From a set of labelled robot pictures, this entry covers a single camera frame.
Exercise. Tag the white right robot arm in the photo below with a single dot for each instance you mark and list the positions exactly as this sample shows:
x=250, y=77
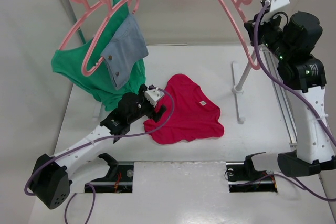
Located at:
x=303, y=76

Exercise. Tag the green garment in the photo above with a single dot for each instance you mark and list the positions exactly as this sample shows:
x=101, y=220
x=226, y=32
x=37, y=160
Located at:
x=69, y=64

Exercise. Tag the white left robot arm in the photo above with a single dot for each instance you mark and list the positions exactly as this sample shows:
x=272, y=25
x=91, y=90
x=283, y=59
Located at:
x=52, y=176

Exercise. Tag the blue denim garment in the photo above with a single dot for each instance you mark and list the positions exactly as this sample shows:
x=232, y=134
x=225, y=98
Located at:
x=126, y=48

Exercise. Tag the red t shirt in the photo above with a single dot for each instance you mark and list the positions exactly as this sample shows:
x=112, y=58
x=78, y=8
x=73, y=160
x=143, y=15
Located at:
x=195, y=116

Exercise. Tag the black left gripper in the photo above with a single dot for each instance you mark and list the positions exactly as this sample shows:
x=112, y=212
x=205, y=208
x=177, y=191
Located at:
x=142, y=97

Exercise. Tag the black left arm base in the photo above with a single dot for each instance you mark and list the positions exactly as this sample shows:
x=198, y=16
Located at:
x=118, y=178

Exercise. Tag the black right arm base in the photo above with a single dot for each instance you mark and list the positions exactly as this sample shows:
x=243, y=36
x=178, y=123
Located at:
x=243, y=178

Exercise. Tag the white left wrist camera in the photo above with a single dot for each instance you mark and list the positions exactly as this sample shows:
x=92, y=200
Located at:
x=153, y=95

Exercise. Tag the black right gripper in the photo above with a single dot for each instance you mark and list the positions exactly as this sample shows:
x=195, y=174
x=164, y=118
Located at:
x=276, y=19

